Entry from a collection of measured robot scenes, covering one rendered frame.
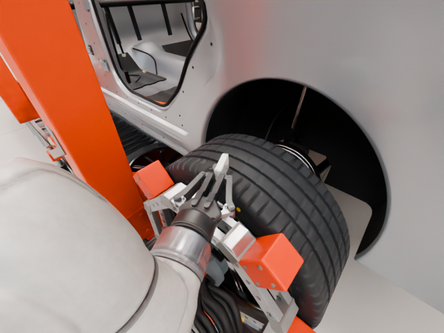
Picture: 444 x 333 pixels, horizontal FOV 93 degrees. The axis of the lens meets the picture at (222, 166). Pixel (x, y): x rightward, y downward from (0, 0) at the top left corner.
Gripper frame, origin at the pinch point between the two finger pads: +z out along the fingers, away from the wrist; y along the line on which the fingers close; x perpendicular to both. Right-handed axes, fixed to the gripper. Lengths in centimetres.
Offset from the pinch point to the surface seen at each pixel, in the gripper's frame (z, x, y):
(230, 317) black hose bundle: -24.4, -17.5, 7.8
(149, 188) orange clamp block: -2.7, -9.4, -21.2
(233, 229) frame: -11.1, -8.0, 5.4
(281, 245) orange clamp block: -14.2, -5.2, 15.5
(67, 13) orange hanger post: 12, 31, -40
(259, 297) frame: -18.4, -20.4, 12.7
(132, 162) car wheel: 64, -62, -94
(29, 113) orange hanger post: 92, -43, -222
